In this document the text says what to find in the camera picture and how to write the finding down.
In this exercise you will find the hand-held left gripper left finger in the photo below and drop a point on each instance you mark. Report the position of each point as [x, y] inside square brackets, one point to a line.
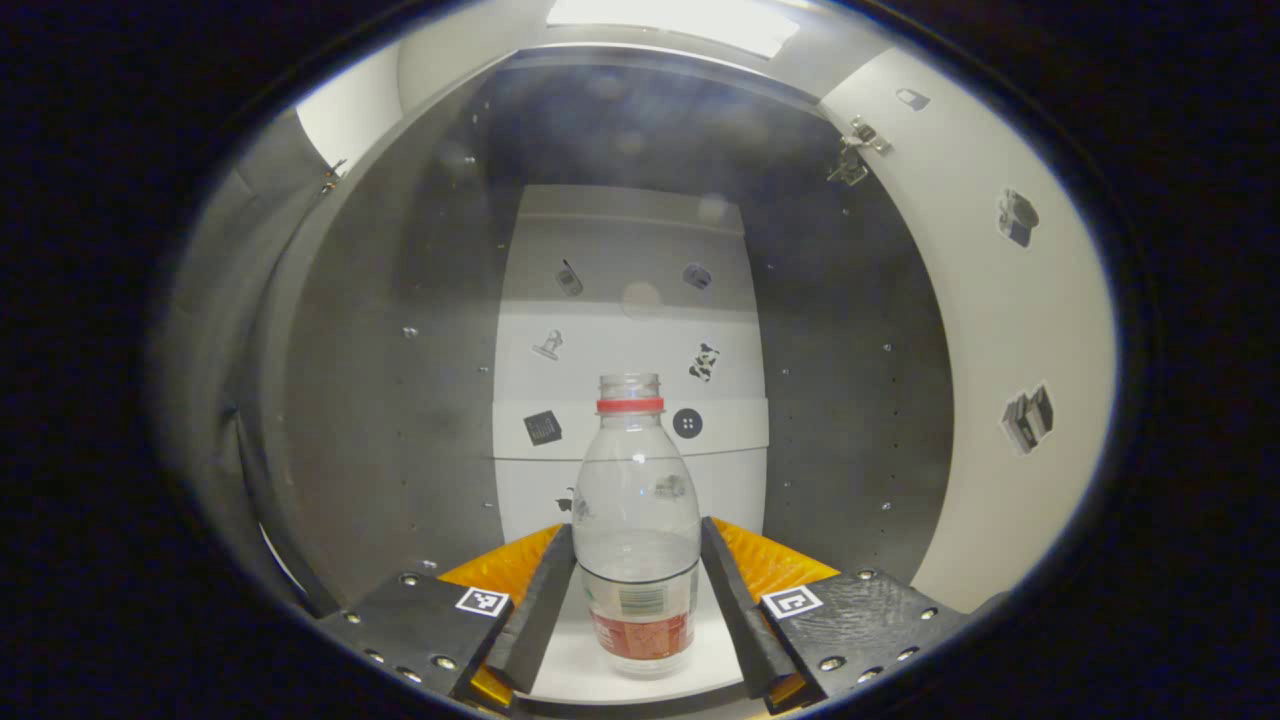
[540, 620]

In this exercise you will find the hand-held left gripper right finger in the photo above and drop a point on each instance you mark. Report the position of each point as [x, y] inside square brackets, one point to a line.
[735, 620]

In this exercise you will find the clear plastic bottle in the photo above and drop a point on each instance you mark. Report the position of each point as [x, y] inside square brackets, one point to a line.
[635, 500]

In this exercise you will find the metal cabinet hinge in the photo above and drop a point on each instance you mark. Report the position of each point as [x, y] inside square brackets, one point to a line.
[855, 150]

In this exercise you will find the black backdrop cloth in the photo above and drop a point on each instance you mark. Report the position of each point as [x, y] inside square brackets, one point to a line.
[220, 350]

